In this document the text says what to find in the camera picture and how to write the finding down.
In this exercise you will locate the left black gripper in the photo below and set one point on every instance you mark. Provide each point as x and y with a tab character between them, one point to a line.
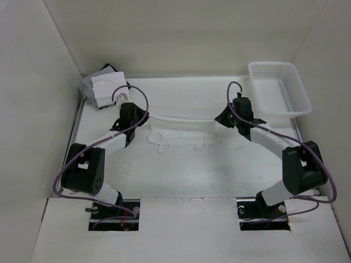
142	114

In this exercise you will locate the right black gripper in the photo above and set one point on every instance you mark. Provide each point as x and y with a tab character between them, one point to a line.
222	118

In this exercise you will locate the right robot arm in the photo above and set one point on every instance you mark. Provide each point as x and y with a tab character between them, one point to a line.
302	165

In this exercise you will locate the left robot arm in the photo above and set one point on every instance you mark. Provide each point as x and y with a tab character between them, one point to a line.
84	170

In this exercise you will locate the folded black tank top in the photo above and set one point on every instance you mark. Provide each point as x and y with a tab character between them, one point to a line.
110	78

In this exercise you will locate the folded grey tank top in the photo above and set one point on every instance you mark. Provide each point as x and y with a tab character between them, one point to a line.
86	85

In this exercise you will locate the white plastic basket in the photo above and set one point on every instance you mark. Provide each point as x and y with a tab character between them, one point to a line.
278	89

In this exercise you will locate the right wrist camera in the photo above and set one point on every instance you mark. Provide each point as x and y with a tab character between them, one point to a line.
241	95

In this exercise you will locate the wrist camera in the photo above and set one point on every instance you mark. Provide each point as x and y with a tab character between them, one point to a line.
121	99
241	95

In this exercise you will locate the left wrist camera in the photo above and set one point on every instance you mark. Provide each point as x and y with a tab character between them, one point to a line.
121	99

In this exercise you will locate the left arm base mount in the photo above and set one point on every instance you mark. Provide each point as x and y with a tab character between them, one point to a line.
103	218

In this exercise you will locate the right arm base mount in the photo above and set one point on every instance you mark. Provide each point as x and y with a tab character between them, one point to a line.
268	219

